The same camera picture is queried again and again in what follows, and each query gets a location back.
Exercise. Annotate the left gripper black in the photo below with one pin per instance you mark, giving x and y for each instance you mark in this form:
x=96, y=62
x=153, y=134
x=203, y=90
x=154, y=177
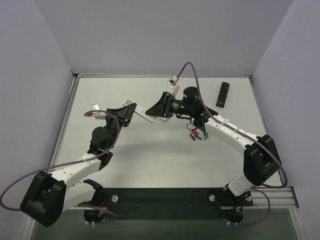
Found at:
x=117, y=116

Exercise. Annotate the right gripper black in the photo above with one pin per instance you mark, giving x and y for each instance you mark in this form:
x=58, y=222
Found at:
x=168, y=104

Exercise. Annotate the white battery cover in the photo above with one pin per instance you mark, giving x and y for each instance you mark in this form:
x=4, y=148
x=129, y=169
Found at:
x=163, y=119

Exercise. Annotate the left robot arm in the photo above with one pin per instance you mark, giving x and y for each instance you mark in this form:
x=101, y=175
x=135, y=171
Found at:
x=50, y=194

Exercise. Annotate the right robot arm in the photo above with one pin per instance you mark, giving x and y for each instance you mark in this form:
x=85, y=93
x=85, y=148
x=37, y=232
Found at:
x=260, y=156

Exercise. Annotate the white AC remote with display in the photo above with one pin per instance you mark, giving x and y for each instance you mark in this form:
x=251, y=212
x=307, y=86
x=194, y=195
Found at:
x=127, y=102

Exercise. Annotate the black TV remote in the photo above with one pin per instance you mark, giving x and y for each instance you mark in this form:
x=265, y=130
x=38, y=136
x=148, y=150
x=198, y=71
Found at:
x=222, y=95

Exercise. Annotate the red orange battery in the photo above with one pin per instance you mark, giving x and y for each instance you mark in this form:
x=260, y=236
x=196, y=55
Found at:
x=195, y=131

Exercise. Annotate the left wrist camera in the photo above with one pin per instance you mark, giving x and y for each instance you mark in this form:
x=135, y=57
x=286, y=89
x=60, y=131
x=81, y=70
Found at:
x=97, y=113

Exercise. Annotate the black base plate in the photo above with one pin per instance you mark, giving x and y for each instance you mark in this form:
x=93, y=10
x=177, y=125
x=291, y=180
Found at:
x=165, y=204

